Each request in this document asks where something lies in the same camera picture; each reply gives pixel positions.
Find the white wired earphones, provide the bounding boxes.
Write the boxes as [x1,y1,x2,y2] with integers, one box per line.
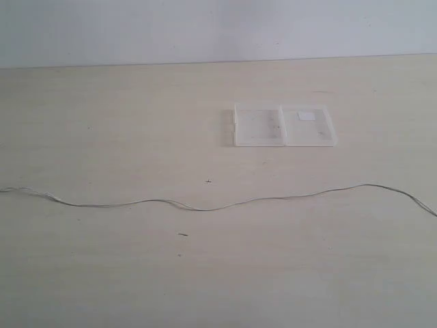
[0,184,437,217]

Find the clear open plastic case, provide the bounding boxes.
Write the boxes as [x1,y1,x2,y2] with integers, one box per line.
[233,103,338,147]

